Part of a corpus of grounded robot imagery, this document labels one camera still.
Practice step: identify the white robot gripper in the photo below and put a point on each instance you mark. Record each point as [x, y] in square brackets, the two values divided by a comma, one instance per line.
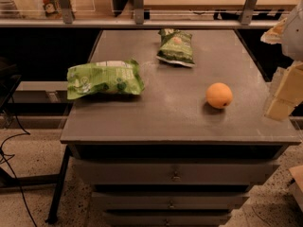
[294, 35]

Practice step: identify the orange fruit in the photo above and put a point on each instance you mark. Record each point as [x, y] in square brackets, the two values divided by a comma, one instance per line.
[218, 95]

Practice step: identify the small green snack bag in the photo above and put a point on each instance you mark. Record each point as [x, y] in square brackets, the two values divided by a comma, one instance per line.
[175, 47]

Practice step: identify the cardboard box corner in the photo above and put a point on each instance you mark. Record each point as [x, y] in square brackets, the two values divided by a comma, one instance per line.
[296, 187]

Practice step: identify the grey drawer cabinet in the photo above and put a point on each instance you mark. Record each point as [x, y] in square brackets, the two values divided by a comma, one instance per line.
[167, 158]

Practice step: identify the large green snack bag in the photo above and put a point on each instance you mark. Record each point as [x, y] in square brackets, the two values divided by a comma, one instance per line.
[107, 77]

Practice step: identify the orange white package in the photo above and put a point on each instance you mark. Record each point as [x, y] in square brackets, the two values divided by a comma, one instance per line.
[52, 8]

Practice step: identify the black furniture at left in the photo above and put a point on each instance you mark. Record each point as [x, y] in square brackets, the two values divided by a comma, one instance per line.
[10, 78]

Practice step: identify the black stand leg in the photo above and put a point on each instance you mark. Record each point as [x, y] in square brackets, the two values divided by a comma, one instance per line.
[52, 215]

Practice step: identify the metal shelf rail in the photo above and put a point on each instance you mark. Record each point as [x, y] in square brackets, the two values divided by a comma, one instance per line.
[147, 14]

